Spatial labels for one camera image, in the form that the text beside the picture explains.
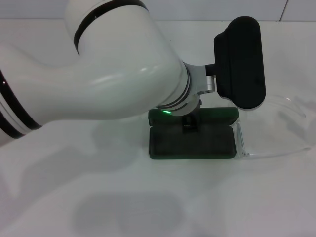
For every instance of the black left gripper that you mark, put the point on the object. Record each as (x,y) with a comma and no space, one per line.
(191,118)

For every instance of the green glasses case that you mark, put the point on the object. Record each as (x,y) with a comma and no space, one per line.
(192,145)

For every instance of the clear white glasses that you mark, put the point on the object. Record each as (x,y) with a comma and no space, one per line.
(240,138)

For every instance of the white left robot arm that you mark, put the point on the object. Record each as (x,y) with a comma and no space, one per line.
(111,74)

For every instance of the left wrist camera unit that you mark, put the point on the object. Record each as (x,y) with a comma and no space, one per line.
(239,61)

